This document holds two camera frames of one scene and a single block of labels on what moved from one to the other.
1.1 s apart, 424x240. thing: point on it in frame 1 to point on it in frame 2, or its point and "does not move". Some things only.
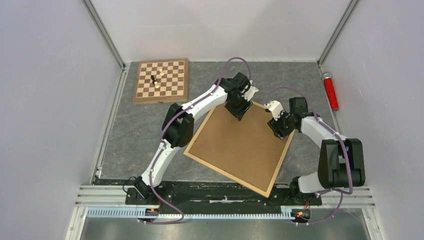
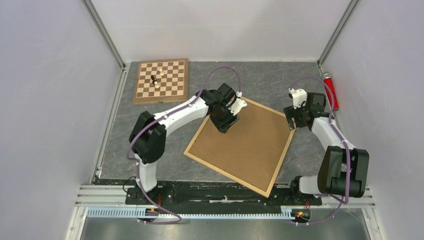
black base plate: x=207 y=194 does not move
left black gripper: x=238 y=113 to x=223 y=126
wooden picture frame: x=248 y=151 does not move
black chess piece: x=152 y=78 does not move
